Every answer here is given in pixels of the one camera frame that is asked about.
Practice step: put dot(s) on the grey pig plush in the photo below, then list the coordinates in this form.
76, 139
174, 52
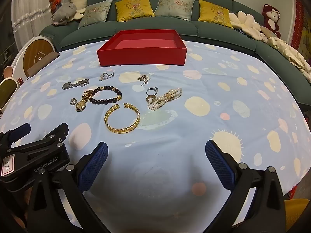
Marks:
64, 13

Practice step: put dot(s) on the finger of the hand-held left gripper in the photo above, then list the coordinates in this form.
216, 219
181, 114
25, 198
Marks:
59, 132
21, 129

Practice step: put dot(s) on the yellow chair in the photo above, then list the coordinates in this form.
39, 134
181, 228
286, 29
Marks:
296, 211

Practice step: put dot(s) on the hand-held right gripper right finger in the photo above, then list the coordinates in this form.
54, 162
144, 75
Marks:
220, 166

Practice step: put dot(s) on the red monkey plush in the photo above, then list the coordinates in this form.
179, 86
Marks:
271, 19

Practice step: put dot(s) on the white sheer curtain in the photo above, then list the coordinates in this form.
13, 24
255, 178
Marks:
26, 9

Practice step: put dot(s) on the brown cardboard piece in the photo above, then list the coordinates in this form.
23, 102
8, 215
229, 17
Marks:
41, 63

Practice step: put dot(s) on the grey-green embroidered cushion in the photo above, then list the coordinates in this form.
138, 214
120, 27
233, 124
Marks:
175, 4
94, 12

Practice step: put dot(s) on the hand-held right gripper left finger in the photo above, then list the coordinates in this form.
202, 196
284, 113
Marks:
94, 168

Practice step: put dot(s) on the red wall hanging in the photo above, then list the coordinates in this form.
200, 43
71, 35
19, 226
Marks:
297, 24

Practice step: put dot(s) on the yellow embroidered cushion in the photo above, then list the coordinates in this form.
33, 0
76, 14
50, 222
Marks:
213, 12
133, 7

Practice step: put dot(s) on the cream quilt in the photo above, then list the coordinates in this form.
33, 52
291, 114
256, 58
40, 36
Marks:
289, 51

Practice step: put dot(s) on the red cardboard box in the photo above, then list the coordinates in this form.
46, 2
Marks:
141, 57

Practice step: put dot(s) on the small beige pillow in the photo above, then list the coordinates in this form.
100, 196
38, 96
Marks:
268, 32

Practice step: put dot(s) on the gold bangle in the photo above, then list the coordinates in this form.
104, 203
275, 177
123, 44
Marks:
121, 130

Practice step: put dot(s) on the gold wristwatch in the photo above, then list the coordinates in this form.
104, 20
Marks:
80, 105

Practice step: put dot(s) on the orange fish toy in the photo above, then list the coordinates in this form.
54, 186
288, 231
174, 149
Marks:
54, 2

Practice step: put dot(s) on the silver wristwatch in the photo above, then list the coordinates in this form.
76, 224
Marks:
77, 83

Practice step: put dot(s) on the small silver ear cuff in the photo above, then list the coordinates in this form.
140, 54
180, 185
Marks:
73, 101

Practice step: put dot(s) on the white flower cushion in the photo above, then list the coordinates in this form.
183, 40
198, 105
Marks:
245, 21

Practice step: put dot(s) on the white olive oval device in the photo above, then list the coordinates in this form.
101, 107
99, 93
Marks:
7, 92

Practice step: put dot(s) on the dark green sofa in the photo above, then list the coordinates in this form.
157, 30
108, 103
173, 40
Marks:
155, 24

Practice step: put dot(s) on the light blue spotted tablecloth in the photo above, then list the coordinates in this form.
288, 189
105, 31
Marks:
170, 116

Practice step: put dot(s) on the white round wooden-faced device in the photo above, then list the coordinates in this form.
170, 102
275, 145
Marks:
34, 51

